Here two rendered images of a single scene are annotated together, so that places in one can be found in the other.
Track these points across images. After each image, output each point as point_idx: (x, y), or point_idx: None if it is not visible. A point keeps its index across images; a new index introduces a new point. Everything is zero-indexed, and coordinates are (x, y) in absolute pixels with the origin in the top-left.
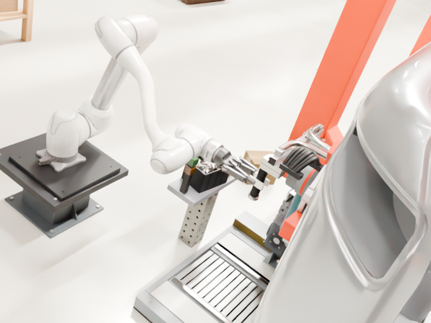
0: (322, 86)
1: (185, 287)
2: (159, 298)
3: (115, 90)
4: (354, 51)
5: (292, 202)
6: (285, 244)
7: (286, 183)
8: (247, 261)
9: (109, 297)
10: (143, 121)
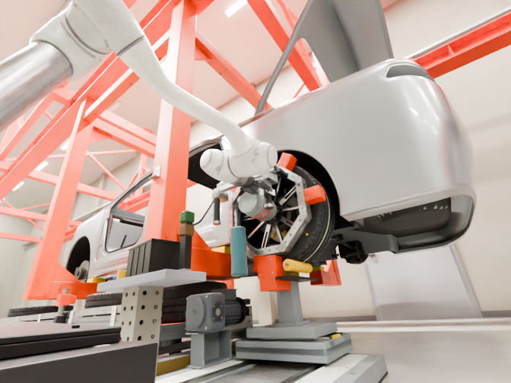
0: (174, 182)
1: None
2: None
3: (14, 120)
4: (185, 157)
5: (238, 242)
6: (299, 228)
7: (256, 205)
8: (200, 374)
9: None
10: (222, 118)
